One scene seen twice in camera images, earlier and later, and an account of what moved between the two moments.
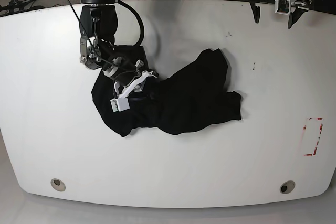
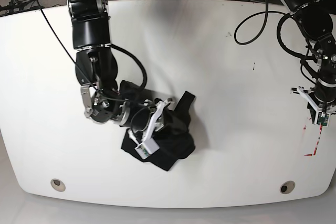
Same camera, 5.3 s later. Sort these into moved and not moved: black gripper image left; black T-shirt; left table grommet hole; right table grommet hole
Moved: black T-shirt; black gripper image left
Not moved: left table grommet hole; right table grommet hole
